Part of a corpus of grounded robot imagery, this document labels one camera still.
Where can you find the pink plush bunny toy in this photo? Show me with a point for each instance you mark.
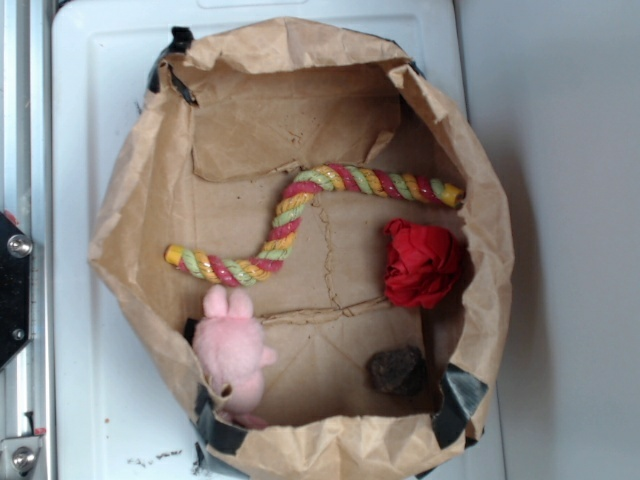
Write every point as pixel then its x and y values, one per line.
pixel 229 344

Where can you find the red crumpled cloth ball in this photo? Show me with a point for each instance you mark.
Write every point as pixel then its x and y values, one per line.
pixel 423 264

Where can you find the brown paper bag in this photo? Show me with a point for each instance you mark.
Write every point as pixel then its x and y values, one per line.
pixel 229 120

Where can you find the black metal bracket plate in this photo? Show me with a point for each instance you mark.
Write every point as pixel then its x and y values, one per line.
pixel 15 286

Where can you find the aluminum frame rail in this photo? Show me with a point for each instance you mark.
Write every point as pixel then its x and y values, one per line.
pixel 27 383

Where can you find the dark brown fuzzy ball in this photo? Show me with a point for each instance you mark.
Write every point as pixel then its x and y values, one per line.
pixel 399 372

